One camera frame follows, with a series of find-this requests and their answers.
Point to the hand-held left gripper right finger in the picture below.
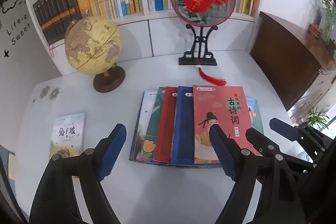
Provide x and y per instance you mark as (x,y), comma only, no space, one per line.
(223,153)

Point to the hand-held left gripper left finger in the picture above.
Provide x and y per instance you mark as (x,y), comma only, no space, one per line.
(113,150)

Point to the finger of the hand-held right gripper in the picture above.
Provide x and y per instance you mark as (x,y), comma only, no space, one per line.
(282,129)
(262,142)

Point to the light blue poetry book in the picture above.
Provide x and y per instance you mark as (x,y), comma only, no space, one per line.
(256,113)

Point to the pale rabbit story book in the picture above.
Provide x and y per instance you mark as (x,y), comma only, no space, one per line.
(68,132)

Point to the dark blue book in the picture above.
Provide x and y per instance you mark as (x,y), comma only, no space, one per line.
(183,121)

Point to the green insect book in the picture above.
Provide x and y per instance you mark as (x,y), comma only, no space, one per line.
(152,119)

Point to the salmon red poetry book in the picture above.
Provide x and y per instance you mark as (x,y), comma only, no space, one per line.
(210,103)

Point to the dark red book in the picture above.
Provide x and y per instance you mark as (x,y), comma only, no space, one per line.
(168,121)

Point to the small potted plant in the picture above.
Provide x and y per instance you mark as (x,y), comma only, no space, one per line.
(317,117)

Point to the pale blue picture book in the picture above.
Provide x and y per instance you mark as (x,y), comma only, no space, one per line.
(143,121)

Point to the brown wooden cabinet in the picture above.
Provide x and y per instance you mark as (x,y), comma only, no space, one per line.
(278,56)

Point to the red tassel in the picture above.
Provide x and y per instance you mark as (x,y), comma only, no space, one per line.
(210,78)

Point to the red box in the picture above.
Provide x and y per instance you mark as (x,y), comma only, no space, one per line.
(315,29)

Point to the yellow globe on wooden base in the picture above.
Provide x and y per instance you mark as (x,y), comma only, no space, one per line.
(92,43)

